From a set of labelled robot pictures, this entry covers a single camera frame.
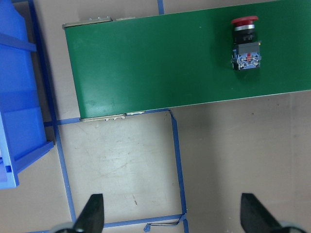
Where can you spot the left blue plastic bin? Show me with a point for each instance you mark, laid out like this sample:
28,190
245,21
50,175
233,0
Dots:
22,134

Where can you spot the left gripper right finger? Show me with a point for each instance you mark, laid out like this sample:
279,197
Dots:
255,218

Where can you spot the green conveyor belt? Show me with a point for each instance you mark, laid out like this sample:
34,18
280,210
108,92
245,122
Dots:
185,58

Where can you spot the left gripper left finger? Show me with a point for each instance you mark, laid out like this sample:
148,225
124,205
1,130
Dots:
91,219

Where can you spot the red push button switch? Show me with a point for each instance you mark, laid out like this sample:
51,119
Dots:
246,50

